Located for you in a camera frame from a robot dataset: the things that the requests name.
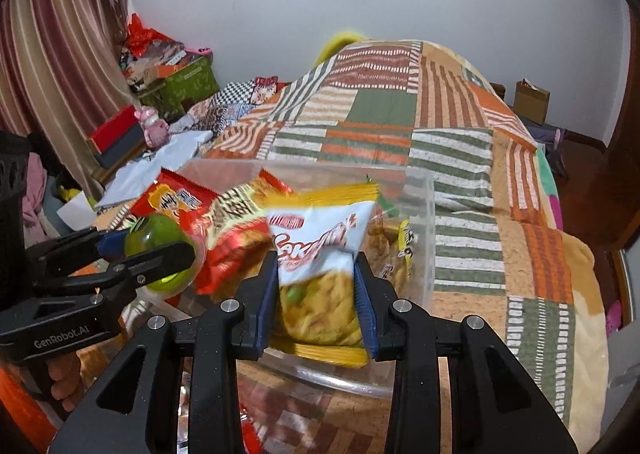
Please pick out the person's left hand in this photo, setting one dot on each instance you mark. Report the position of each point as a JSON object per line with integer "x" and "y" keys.
{"x": 67, "y": 379}

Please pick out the white and yellow snack packet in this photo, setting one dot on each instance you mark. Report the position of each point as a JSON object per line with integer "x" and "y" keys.
{"x": 315, "y": 254}

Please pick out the red shoe box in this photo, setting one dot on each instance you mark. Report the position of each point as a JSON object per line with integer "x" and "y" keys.
{"x": 112, "y": 129}

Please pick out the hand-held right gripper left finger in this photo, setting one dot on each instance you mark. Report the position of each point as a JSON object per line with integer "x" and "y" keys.
{"x": 265, "y": 304}

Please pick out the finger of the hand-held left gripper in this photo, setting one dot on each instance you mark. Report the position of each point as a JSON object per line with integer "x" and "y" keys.
{"x": 160, "y": 259}
{"x": 111, "y": 243}

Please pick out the checkered patterned quilt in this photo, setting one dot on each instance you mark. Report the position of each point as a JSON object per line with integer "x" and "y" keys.
{"x": 225, "y": 104}

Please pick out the striped pink curtain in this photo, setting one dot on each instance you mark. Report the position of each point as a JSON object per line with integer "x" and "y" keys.
{"x": 55, "y": 49}

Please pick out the clear plastic container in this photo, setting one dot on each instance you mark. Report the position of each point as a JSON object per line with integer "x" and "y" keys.
{"x": 420, "y": 244}

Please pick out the grey shoe box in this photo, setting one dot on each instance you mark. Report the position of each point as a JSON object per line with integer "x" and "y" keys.
{"x": 125, "y": 149}

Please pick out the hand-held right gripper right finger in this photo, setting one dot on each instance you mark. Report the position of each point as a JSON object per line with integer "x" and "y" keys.
{"x": 366, "y": 309}

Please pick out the pink clothing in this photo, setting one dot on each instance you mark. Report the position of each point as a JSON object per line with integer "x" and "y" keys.
{"x": 34, "y": 199}

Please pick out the white paper sheet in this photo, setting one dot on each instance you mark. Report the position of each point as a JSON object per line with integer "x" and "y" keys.
{"x": 77, "y": 211}

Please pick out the yellow foam tube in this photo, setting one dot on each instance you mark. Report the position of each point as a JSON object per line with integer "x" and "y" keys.
{"x": 340, "y": 44}

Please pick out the grey bag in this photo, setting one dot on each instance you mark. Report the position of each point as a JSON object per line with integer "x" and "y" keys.
{"x": 547, "y": 137}

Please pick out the pink bunny toy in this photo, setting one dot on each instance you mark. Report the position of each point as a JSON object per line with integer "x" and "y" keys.
{"x": 154, "y": 127}

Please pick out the red plastic bag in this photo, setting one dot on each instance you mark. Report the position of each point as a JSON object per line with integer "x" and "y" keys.
{"x": 142, "y": 34}

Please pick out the green-edged biscuit packet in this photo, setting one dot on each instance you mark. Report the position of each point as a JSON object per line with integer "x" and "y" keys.
{"x": 395, "y": 249}

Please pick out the gold and red snack packet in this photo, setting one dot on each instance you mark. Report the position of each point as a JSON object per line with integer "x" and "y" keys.
{"x": 235, "y": 229}

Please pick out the pile of papers and boxes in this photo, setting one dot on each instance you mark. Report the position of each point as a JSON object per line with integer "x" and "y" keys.
{"x": 160, "y": 62}

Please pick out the patchwork blanket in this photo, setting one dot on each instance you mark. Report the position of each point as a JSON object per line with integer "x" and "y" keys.
{"x": 450, "y": 184}

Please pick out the green cardboard box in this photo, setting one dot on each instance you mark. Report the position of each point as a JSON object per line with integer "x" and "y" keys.
{"x": 190, "y": 87}

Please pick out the small red snack packet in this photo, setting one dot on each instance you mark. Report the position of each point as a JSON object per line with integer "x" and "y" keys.
{"x": 251, "y": 431}

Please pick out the green jelly cup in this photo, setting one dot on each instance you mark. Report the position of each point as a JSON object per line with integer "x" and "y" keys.
{"x": 150, "y": 236}

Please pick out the white cloth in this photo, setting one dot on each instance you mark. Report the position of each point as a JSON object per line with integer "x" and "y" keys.
{"x": 160, "y": 159}

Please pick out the small brown cardboard box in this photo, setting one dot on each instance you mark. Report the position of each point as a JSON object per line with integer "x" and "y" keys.
{"x": 532, "y": 102}

